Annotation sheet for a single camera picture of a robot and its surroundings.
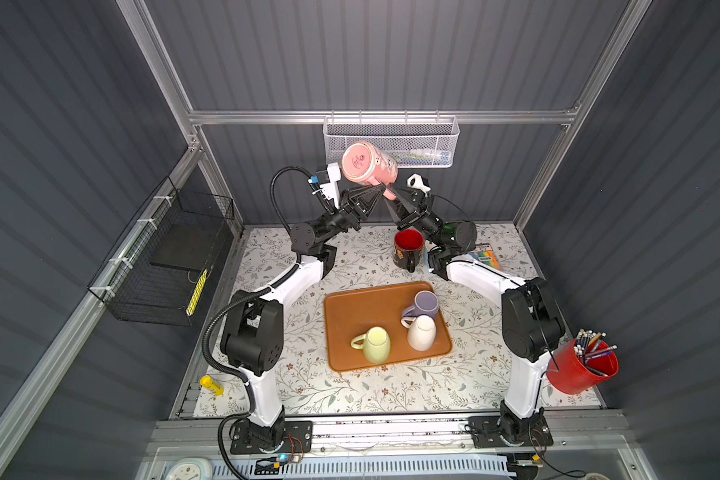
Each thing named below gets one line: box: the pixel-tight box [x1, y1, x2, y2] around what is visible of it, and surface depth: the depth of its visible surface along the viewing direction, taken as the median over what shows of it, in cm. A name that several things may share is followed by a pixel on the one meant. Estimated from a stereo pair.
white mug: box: [400, 314, 437, 352], surface depth 86 cm
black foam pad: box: [149, 223, 223, 270], surface depth 77 cm
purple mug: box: [401, 290, 439, 319], surface depth 91 cm
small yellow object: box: [199, 375, 225, 396], surface depth 77 cm
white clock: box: [165, 457, 213, 480], surface depth 69 cm
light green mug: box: [350, 326, 391, 364], surface depth 82 cm
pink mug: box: [342, 140, 398, 201], surface depth 62 cm
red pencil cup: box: [546, 333, 619, 395], surface depth 75 cm
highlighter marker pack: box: [469, 243, 503, 271], surface depth 113 cm
